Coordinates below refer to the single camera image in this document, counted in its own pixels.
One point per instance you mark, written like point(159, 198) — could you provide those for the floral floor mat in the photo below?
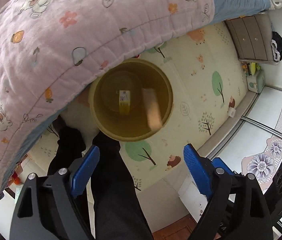
point(264, 165)

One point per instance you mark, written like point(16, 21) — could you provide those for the cartoon play mat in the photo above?
point(206, 79)

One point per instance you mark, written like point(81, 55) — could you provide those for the person's black trousers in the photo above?
point(117, 212)

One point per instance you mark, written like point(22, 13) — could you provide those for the pink bear-print quilt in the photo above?
point(50, 50)

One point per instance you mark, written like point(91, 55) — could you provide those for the tan trash bin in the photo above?
point(116, 99)

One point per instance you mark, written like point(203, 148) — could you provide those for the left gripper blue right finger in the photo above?
point(201, 169)

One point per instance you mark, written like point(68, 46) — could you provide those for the grey drawer cabinet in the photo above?
point(252, 36)

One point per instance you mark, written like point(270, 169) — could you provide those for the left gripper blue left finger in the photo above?
point(81, 170)

